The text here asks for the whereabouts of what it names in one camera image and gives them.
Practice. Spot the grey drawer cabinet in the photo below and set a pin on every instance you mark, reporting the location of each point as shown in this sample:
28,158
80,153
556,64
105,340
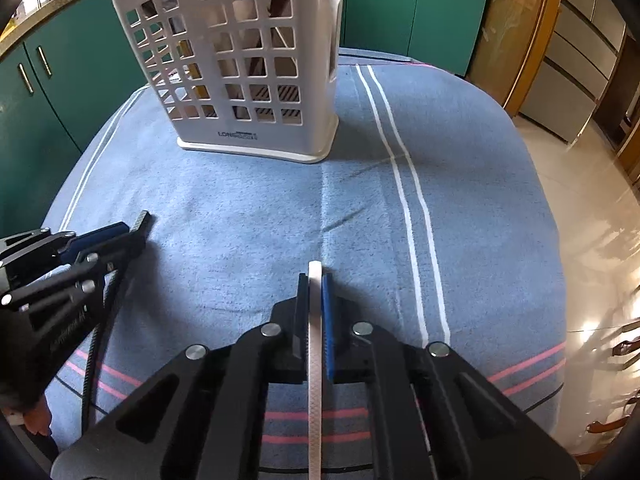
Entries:
575,60

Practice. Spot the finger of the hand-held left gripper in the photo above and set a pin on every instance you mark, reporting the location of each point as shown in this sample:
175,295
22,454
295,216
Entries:
115,252
100,235

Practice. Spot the wooden chair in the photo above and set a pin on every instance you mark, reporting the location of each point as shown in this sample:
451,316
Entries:
607,425
617,347

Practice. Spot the white plastic utensil basket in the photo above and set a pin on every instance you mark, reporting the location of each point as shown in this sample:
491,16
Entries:
215,136

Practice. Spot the green kitchen cabinet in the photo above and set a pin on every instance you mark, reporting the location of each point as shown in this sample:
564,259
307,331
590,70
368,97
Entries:
30,160

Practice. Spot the kitchen countertop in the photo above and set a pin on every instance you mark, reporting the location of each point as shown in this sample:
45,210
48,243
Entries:
55,7

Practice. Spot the white chopstick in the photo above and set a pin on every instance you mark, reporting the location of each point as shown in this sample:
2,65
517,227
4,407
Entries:
315,400

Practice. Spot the blue striped tablecloth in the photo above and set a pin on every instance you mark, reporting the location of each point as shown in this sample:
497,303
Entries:
250,210

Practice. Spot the yellow chopstick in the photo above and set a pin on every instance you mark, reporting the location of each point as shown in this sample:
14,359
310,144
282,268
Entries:
201,91

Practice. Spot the person's left hand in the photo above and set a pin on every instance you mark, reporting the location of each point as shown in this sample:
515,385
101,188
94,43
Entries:
37,419

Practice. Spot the wooden glass partition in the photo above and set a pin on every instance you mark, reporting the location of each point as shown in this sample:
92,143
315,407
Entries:
530,35

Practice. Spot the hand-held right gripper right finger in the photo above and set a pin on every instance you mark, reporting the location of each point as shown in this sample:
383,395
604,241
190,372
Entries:
328,320

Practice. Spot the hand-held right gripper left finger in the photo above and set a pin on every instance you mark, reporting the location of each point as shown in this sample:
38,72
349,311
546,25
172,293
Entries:
301,320

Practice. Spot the black chopstick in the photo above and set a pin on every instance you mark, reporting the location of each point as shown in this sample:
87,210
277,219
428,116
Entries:
142,220

